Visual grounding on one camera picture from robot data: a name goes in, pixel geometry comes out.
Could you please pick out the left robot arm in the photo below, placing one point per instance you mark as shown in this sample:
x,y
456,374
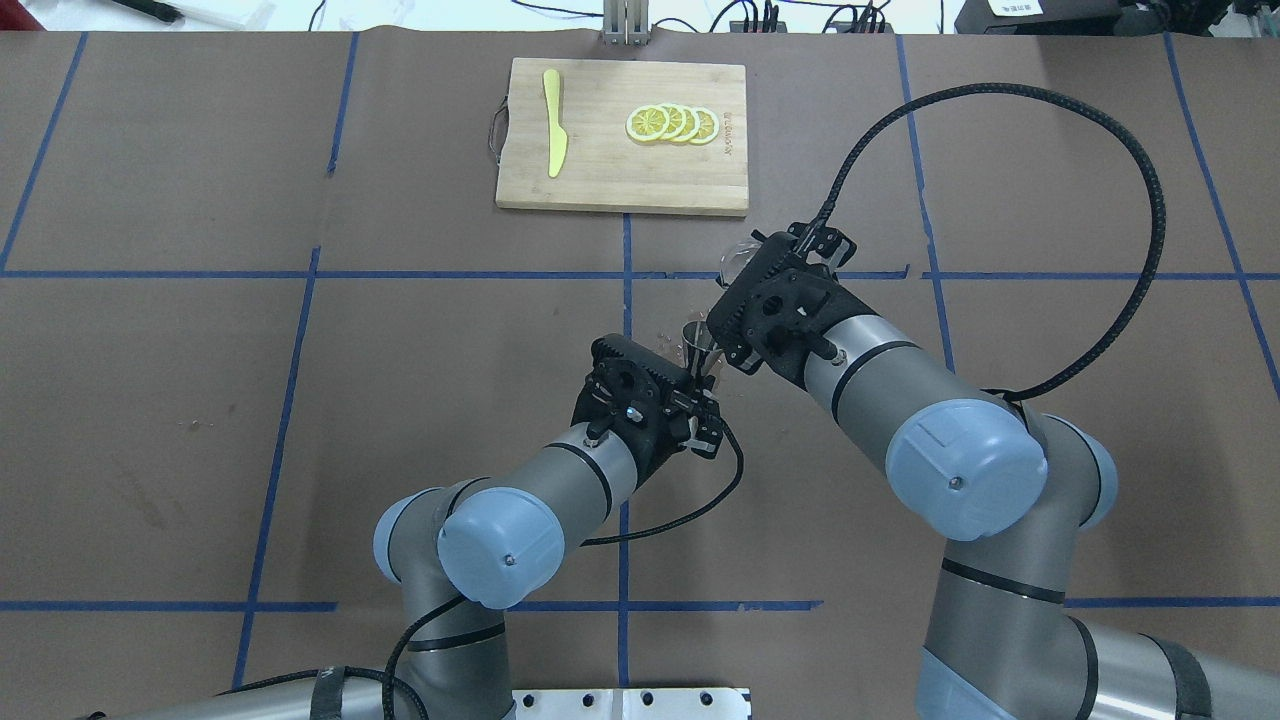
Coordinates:
x,y
463,555

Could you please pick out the small glass beaker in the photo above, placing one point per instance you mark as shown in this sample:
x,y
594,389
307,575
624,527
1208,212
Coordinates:
x,y
735,259

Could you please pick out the front lemon slice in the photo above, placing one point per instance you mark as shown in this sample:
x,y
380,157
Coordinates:
x,y
649,123

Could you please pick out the rear lemon slice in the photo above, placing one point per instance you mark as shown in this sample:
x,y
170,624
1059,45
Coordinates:
x,y
709,126

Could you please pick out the steel double jigger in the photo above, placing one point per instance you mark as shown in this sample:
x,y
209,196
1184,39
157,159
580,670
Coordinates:
x,y
702,352

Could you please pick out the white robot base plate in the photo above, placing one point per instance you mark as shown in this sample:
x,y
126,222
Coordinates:
x,y
632,703

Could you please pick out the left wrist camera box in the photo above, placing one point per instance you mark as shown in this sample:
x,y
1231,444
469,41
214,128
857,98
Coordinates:
x,y
635,370

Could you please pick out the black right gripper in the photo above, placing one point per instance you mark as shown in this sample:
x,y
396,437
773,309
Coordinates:
x,y
829,299

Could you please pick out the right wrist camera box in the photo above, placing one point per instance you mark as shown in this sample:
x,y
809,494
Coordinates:
x,y
729,318

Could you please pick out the bamboo cutting board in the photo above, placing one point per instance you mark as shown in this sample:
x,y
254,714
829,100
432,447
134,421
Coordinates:
x,y
605,170

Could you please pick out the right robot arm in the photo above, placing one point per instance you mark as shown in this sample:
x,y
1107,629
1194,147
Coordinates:
x,y
1010,490

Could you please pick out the lemon slice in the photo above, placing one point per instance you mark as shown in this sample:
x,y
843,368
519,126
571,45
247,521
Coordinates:
x,y
709,126
676,121
691,126
649,123

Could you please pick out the black marker pen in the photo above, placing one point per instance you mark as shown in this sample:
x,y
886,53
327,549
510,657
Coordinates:
x,y
162,12

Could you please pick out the aluminium camera post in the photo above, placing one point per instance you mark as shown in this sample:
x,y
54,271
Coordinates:
x,y
626,23

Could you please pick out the yellow plastic knife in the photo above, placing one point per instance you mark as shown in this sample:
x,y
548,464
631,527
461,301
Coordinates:
x,y
558,140

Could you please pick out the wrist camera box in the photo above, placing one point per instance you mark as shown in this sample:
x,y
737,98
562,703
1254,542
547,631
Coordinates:
x,y
635,370
729,318

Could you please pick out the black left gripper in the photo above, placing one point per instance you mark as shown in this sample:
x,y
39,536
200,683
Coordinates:
x,y
662,444

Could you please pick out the black box with label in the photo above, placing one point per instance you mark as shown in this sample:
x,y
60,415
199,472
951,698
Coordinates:
x,y
1038,18

